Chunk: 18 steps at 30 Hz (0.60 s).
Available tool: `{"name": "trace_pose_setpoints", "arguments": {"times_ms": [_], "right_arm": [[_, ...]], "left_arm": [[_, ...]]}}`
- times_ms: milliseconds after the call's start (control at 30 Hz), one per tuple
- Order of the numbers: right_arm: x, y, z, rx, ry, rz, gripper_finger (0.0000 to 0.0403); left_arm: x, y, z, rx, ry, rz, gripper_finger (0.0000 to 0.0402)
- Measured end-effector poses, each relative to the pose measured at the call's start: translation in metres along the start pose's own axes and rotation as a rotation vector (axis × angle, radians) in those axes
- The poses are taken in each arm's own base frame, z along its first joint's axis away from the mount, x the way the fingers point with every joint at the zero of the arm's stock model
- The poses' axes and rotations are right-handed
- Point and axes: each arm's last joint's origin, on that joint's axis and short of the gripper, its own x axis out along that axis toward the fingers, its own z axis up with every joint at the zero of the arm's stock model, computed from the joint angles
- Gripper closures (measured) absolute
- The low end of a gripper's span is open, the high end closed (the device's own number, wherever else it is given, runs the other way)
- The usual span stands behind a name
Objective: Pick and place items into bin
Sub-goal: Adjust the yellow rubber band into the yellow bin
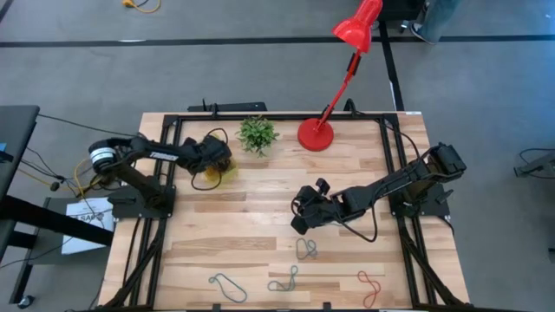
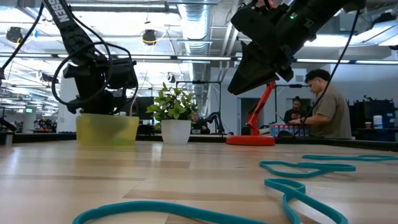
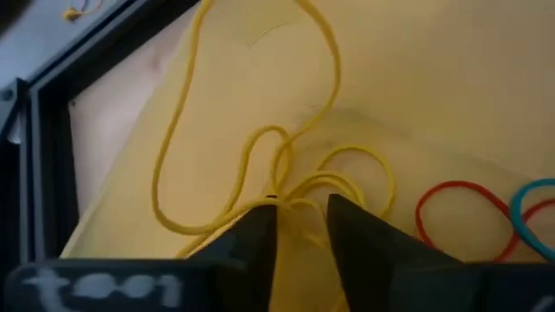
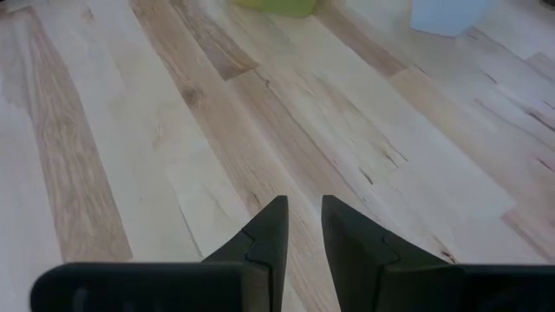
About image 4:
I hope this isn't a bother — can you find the green plant in white pot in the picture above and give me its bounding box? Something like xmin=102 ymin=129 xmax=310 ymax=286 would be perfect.
xmin=410 ymin=0 xmax=500 ymax=38

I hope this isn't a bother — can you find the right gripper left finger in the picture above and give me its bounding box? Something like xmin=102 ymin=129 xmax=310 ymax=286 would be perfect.
xmin=29 ymin=195 xmax=290 ymax=312

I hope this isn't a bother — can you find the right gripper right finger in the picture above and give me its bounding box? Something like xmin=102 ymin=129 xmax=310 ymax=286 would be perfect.
xmin=321 ymin=194 xmax=555 ymax=312

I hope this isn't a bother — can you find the yellow translucent plastic bin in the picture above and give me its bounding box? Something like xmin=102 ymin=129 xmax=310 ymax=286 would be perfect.
xmin=231 ymin=0 xmax=318 ymax=19

